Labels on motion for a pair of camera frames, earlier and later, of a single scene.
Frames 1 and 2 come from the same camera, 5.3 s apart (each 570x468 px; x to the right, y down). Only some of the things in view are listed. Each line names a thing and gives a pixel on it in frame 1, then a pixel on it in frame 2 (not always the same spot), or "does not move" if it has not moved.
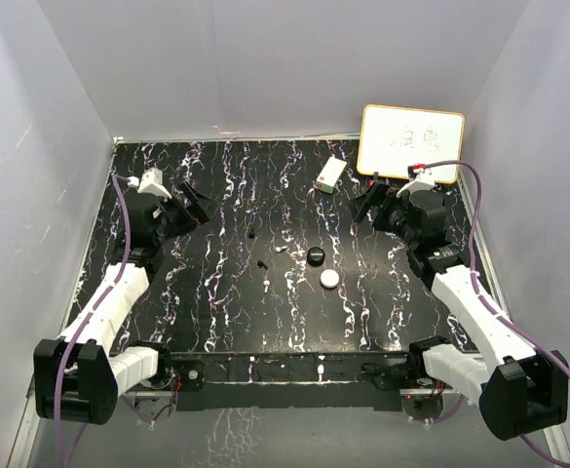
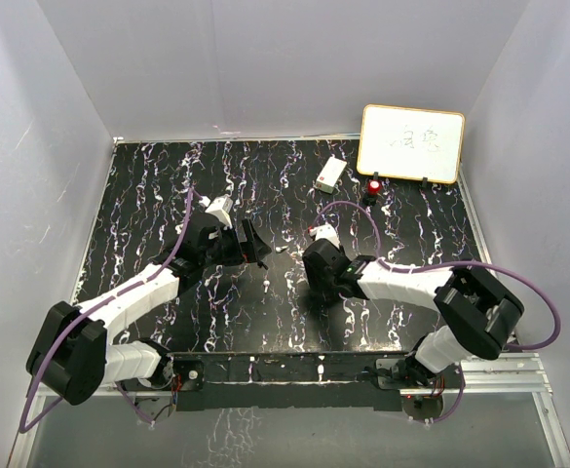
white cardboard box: (329, 176) does not move
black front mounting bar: (285, 381) does not move
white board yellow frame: (392, 138) does not move
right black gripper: (372, 200) → (318, 284)
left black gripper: (196, 211) → (251, 252)
